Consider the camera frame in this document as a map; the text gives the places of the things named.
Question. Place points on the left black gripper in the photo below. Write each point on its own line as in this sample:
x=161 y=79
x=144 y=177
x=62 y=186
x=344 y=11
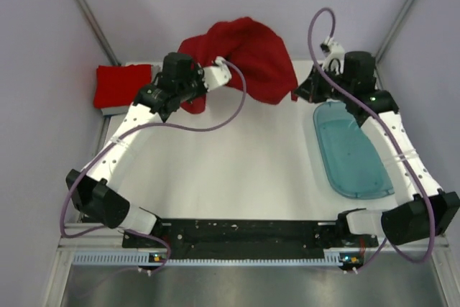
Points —
x=198 y=72

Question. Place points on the grey slotted cable duct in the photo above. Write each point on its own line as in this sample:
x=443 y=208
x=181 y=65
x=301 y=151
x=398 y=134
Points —
x=155 y=258

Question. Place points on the translucent blue plastic bin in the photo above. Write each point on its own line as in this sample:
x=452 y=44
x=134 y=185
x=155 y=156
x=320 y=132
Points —
x=352 y=164

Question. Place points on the dark red t-shirt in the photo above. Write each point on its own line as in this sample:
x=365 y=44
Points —
x=255 y=49

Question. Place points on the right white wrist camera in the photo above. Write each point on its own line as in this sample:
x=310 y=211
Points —
x=332 y=51

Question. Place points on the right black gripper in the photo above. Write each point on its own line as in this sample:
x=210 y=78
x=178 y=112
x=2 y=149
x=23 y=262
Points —
x=310 y=89

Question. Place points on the aluminium frame post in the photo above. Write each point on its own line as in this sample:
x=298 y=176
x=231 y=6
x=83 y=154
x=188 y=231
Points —
x=97 y=31
x=397 y=24

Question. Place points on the right aluminium frame post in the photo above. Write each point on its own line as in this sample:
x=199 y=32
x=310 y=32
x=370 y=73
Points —
x=397 y=24

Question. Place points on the folded grey t-shirt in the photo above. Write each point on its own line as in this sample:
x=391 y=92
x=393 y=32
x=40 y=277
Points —
x=111 y=110

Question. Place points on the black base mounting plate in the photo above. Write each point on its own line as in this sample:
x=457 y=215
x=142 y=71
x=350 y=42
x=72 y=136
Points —
x=253 y=239

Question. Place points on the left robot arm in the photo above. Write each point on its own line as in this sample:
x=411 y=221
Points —
x=95 y=189

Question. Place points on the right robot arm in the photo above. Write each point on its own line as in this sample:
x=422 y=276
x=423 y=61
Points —
x=422 y=209

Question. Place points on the folded bright red t-shirt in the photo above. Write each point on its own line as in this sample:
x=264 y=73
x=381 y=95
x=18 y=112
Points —
x=115 y=86

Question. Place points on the left aluminium frame post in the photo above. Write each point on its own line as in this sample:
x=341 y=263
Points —
x=97 y=31

